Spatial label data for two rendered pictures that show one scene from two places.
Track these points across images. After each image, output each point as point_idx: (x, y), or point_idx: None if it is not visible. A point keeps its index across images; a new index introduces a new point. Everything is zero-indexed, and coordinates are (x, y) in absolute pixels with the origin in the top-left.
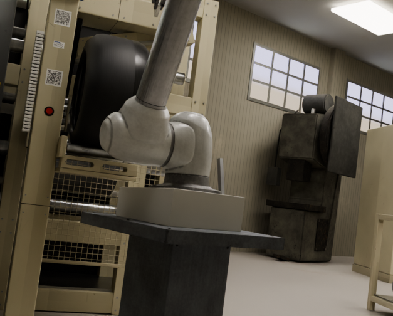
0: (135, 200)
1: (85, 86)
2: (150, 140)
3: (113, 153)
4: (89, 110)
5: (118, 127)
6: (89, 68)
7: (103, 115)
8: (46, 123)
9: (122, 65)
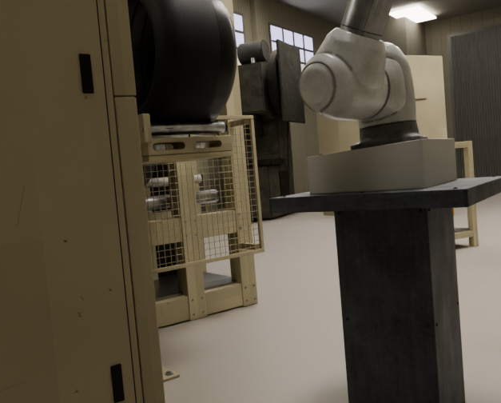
0: (346, 168)
1: (158, 43)
2: (374, 84)
3: (333, 109)
4: (172, 74)
5: (341, 72)
6: (158, 17)
7: (191, 77)
8: None
9: (199, 8)
